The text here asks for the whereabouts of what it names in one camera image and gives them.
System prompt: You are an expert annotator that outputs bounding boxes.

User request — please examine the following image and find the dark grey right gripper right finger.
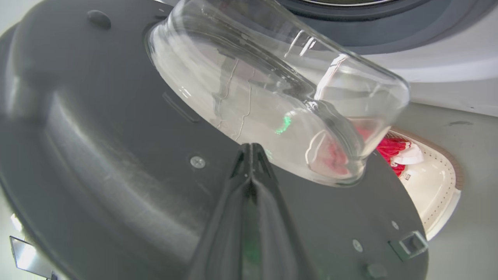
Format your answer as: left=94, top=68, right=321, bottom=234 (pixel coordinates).
left=247, top=143, right=315, bottom=280

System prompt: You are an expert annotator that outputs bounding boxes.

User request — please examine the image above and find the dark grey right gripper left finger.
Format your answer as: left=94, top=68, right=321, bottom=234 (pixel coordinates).
left=186, top=143, right=253, bottom=280

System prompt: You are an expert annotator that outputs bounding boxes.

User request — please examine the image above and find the grey washing machine door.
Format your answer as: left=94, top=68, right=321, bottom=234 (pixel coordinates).
left=0, top=0, right=429, bottom=280

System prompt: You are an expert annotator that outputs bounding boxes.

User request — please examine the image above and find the shiny metal door hinge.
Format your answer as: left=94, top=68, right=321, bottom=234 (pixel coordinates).
left=9, top=235, right=59, bottom=280

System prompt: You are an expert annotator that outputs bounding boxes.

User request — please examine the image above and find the white washing machine body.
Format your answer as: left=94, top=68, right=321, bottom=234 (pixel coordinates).
left=272, top=0, right=498, bottom=118

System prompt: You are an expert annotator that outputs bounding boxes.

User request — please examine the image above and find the red garment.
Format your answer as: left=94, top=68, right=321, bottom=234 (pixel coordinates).
left=376, top=136, right=412, bottom=177

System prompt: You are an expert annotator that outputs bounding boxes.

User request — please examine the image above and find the white garment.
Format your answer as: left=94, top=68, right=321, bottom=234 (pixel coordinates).
left=391, top=143, right=425, bottom=166

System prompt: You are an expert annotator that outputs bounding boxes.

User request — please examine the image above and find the white laundry basket brown rim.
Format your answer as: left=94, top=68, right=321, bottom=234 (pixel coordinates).
left=383, top=128, right=464, bottom=242

